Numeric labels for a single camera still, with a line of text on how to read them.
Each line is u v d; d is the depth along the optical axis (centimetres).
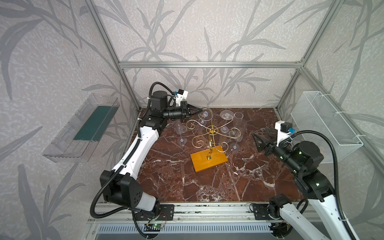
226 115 73
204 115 67
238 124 96
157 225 70
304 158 44
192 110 66
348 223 40
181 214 74
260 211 73
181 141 101
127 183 40
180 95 67
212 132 68
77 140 63
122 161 43
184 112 60
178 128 90
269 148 54
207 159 91
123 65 95
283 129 51
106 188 38
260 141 57
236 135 87
